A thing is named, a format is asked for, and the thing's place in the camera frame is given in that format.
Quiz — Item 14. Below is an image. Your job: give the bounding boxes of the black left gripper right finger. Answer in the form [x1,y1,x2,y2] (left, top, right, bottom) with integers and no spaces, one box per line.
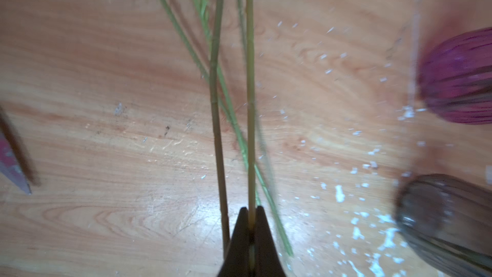
[252,206,286,277]

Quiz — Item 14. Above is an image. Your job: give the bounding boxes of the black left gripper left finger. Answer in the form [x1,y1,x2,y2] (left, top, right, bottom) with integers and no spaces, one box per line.
[217,207,250,277]

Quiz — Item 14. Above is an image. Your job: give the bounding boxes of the brown glass vase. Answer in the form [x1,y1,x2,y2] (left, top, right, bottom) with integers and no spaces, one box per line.
[395,174,491,276]

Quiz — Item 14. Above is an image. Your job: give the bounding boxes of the purple glass vase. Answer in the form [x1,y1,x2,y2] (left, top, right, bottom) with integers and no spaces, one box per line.
[418,27,491,125]

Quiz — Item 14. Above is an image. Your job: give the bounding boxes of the blue and white flowers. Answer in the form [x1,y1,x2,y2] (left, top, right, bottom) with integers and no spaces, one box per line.
[159,0,294,256]

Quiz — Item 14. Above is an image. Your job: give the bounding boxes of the white rose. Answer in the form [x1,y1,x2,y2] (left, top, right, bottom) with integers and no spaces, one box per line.
[245,0,256,233]

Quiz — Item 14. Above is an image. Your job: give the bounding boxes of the small blue flower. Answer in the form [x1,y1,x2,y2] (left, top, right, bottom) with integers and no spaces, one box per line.
[210,0,230,259]

